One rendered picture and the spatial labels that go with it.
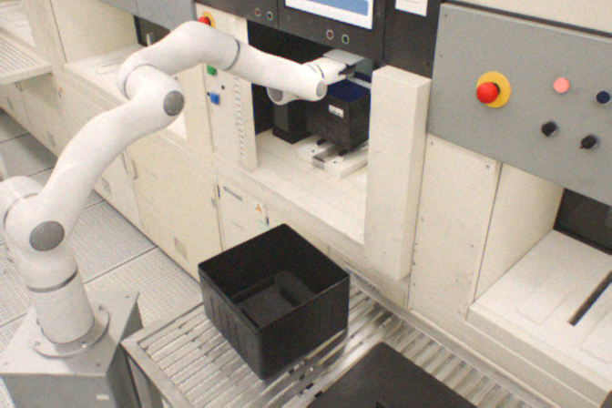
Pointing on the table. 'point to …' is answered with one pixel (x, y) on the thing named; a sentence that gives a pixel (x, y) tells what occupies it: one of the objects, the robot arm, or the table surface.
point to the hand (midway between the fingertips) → (345, 61)
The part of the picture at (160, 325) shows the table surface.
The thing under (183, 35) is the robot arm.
